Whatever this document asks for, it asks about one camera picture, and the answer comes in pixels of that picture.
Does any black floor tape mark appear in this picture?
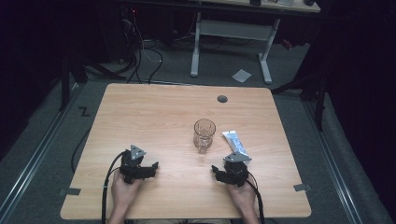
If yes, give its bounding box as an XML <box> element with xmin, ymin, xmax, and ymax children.
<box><xmin>78</xmin><ymin>105</ymin><xmax>92</xmax><ymax>118</ymax></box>

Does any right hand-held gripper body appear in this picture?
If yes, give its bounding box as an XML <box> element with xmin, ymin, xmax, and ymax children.
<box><xmin>223</xmin><ymin>151</ymin><xmax>252</xmax><ymax>189</ymax></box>

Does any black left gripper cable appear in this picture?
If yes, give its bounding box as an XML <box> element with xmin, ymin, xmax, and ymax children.
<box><xmin>101</xmin><ymin>150</ymin><xmax>129</xmax><ymax>224</ymax></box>

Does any metal floor rail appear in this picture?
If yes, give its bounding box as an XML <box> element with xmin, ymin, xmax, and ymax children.
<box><xmin>302</xmin><ymin>100</ymin><xmax>364</xmax><ymax>224</ymax></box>
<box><xmin>0</xmin><ymin>83</ymin><xmax>82</xmax><ymax>220</ymax></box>

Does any clear glass mug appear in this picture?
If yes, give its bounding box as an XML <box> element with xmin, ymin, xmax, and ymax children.
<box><xmin>192</xmin><ymin>118</ymin><xmax>217</xmax><ymax>155</ymax></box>

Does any person's left hand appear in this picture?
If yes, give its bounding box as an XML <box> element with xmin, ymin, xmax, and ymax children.
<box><xmin>110</xmin><ymin>170</ymin><xmax>143</xmax><ymax>213</ymax></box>

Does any thin black cable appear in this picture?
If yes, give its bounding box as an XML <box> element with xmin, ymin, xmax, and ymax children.
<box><xmin>70</xmin><ymin>126</ymin><xmax>93</xmax><ymax>175</ymax></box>

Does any white desk frame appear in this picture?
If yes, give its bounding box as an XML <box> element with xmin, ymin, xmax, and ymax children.
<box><xmin>186</xmin><ymin>0</ymin><xmax>321</xmax><ymax>85</ymax></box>

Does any small red object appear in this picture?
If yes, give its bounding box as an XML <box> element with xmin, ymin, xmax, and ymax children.
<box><xmin>280</xmin><ymin>38</ymin><xmax>294</xmax><ymax>51</ymax></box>

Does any black floor cable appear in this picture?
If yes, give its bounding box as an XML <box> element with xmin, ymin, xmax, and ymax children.
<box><xmin>147</xmin><ymin>47</ymin><xmax>164</xmax><ymax>85</ymax></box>

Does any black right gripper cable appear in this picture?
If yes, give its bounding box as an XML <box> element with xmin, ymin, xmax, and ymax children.
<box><xmin>246</xmin><ymin>172</ymin><xmax>266</xmax><ymax>224</ymax></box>

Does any grey paper sheet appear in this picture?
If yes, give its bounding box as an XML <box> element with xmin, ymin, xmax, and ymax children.
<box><xmin>231</xmin><ymin>68</ymin><xmax>253</xmax><ymax>84</ymax></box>

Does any person's right hand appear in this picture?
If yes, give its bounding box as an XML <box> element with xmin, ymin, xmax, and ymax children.
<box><xmin>225</xmin><ymin>177</ymin><xmax>258</xmax><ymax>217</ymax></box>

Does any grey tape piece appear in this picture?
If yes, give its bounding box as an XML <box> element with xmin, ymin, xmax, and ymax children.
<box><xmin>292</xmin><ymin>183</ymin><xmax>312</xmax><ymax>192</ymax></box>
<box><xmin>58</xmin><ymin>187</ymin><xmax>82</xmax><ymax>197</ymax></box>

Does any dark equipment with red light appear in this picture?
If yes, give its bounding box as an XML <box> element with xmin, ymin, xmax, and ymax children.
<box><xmin>119</xmin><ymin>5</ymin><xmax>143</xmax><ymax>64</ymax></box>

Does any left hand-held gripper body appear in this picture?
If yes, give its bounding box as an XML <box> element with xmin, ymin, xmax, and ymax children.
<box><xmin>120</xmin><ymin>144</ymin><xmax>148</xmax><ymax>185</ymax></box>

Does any white toothpaste tube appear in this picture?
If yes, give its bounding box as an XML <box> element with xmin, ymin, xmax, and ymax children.
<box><xmin>221</xmin><ymin>130</ymin><xmax>252</xmax><ymax>162</ymax></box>

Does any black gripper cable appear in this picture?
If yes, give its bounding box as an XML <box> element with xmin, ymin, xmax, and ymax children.
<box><xmin>246</xmin><ymin>172</ymin><xmax>266</xmax><ymax>224</ymax></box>
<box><xmin>101</xmin><ymin>150</ymin><xmax>129</xmax><ymax>224</ymax></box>

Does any black metal stand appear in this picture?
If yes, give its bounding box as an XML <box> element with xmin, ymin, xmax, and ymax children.
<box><xmin>271</xmin><ymin>69</ymin><xmax>329</xmax><ymax>133</ymax></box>
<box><xmin>58</xmin><ymin>50</ymin><xmax>127</xmax><ymax>112</ymax></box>

